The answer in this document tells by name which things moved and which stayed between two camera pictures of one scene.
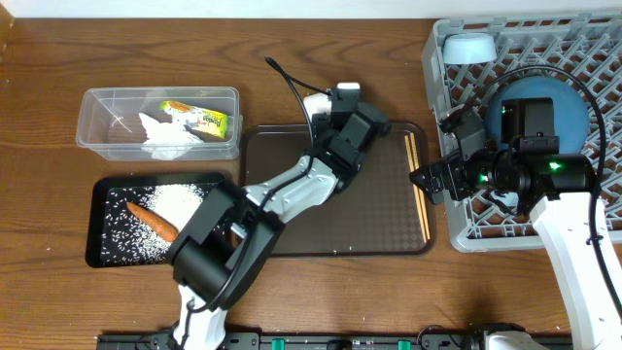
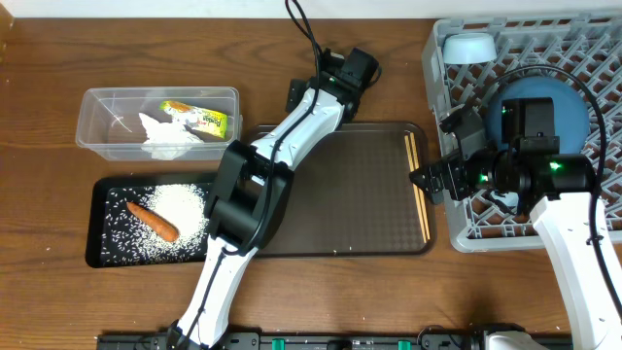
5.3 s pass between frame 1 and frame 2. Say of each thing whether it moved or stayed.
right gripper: stayed
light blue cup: stayed
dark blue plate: stayed
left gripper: moved
